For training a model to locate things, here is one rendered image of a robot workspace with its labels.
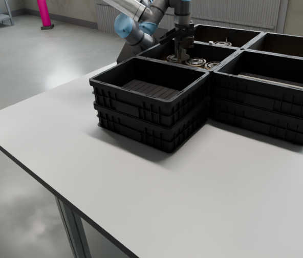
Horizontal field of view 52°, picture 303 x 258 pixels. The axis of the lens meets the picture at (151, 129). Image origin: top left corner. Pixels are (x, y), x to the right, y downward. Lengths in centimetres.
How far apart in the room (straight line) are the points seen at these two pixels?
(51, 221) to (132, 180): 101
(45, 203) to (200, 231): 137
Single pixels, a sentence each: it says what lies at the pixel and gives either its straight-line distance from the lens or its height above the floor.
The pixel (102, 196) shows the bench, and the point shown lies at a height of 70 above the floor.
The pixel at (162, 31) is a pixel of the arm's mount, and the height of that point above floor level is 92.
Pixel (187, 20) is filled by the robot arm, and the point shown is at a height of 107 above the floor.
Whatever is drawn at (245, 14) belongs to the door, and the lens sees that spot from 379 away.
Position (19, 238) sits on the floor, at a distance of 201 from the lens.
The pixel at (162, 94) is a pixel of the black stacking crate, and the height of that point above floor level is 83.
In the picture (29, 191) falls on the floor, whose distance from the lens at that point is 227.
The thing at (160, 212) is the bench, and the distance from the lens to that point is 98.
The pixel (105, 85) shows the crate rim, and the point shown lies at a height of 93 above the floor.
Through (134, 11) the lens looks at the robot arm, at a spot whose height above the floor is 112.
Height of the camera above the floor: 143
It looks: 33 degrees down
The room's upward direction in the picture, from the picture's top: 4 degrees counter-clockwise
